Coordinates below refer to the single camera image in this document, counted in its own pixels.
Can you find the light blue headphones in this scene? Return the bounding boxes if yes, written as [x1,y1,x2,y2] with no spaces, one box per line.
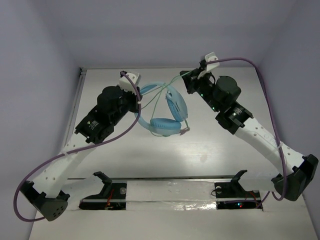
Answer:
[138,81,190,137]

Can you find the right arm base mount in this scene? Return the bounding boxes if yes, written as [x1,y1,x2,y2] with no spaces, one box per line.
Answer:
[210,170,263,210]

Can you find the green headphone cable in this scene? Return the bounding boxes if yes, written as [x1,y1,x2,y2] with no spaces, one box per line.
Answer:
[138,70,193,138]

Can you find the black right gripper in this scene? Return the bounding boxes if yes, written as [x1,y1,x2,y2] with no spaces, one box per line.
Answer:
[181,66,221,112]

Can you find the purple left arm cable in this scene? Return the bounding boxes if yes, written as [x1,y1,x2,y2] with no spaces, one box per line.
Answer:
[13,71,143,223]

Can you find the aluminium rail strip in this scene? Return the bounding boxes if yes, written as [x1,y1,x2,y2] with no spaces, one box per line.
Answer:
[67,174,276,181]

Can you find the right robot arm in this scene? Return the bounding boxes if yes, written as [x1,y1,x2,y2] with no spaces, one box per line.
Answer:
[179,68,319,202]

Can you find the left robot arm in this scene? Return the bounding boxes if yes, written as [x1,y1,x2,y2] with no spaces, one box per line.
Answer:
[13,85,142,222]

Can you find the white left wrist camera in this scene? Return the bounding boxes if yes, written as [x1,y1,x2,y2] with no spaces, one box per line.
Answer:
[118,71,141,93]

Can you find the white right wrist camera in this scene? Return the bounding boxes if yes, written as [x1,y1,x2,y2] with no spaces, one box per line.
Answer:
[197,52,220,79]

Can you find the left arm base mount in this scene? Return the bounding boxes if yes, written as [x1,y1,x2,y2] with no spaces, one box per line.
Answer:
[78,171,127,211]

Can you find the white front panel board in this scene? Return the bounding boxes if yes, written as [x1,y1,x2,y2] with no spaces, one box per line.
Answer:
[26,177,320,240]

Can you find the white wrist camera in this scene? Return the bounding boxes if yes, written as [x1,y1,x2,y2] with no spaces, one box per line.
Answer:
[197,52,220,79]
[118,71,141,93]

